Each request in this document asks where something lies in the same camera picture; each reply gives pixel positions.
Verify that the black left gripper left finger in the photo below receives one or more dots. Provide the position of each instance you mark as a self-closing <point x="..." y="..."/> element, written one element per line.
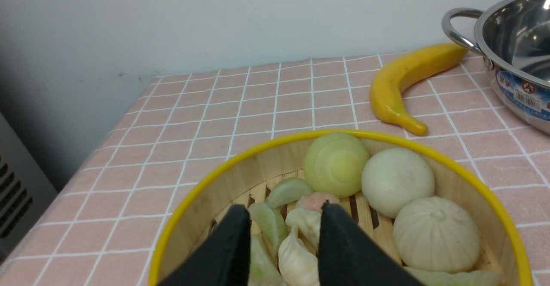
<point x="223" y="259"/>

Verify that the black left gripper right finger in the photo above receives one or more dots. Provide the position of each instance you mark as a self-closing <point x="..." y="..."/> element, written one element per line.
<point x="347" y="256"/>

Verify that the stainless steel pot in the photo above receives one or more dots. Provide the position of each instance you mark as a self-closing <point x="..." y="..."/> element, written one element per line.
<point x="513" y="37"/>

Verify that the white dumpling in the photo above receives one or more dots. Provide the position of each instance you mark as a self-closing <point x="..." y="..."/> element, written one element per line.
<point x="297" y="265"/>

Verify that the pale green dumpling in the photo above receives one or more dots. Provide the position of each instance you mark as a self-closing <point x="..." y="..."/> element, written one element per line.
<point x="265" y="244"/>

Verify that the pink-tinted dumpling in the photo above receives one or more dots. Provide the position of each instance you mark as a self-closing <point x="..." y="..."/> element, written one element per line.
<point x="316" y="200"/>

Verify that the green edge dumpling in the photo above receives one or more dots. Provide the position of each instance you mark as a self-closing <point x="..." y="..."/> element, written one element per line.
<point x="473" y="278"/>

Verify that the white pleated bun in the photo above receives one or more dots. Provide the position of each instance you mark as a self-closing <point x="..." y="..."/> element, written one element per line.
<point x="435" y="234"/>

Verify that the white round bun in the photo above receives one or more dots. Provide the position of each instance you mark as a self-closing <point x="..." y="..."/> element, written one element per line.
<point x="394" y="177"/>

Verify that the yellow-green swirled bun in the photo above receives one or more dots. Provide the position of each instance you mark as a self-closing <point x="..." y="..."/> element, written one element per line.
<point x="334" y="164"/>

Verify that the pink checkered tablecloth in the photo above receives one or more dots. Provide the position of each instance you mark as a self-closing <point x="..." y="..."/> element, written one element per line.
<point x="102" y="228"/>

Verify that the yellow banana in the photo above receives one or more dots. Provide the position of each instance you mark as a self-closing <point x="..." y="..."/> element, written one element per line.
<point x="393" y="79"/>

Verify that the grey vented appliance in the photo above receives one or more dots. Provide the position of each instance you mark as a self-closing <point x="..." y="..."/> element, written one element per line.
<point x="25" y="191"/>

